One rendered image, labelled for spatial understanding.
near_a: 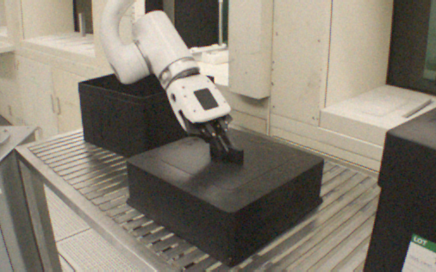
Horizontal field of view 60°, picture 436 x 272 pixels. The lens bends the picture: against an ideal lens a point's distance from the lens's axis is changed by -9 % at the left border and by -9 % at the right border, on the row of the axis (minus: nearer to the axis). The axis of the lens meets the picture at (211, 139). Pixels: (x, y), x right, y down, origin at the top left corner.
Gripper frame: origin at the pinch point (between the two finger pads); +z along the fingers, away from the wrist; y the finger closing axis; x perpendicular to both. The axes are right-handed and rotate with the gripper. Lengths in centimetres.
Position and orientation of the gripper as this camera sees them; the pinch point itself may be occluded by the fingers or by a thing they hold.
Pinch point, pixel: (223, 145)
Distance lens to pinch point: 80.5
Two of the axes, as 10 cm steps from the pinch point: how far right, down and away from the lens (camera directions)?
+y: 7.0, -2.7, 6.6
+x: -5.0, 4.7, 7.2
